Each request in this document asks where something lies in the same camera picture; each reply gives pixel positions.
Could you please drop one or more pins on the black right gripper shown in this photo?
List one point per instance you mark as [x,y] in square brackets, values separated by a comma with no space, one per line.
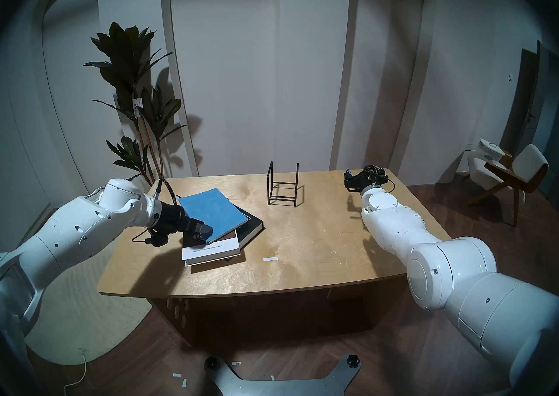
[364,180]

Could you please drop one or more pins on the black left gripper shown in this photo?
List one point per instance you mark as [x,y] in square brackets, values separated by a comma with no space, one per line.
[172,220]

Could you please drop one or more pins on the thin blue book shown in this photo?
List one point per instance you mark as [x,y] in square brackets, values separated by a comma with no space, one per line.
[212,211]

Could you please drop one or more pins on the white book brown cover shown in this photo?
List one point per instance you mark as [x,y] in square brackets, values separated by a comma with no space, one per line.
[209,251]

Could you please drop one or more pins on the thick black hardcover book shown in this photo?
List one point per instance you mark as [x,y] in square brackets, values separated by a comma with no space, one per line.
[251,224]

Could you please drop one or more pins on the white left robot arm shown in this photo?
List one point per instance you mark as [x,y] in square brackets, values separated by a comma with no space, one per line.
[65,242]

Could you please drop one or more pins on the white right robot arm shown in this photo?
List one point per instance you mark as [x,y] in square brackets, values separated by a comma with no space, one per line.
[445,264]

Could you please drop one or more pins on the black round base knob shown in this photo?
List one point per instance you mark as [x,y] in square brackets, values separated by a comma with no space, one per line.
[352,360]
[212,363]

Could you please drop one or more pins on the white plant tag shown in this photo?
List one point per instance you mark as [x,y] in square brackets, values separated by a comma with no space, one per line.
[137,107]

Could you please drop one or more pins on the round beige rug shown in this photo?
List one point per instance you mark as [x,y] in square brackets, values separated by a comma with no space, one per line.
[87,312]

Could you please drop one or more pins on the white wooden armchair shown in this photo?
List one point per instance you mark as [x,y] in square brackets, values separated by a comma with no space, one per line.
[528,163]

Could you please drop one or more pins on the dark door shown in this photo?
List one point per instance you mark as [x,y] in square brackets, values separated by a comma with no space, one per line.
[526,115]

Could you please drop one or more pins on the tall green potted plant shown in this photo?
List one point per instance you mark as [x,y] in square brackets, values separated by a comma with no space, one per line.
[126,58]

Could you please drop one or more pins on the grey metal robot base plate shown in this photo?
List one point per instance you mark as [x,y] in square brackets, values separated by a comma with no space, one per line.
[279,386]

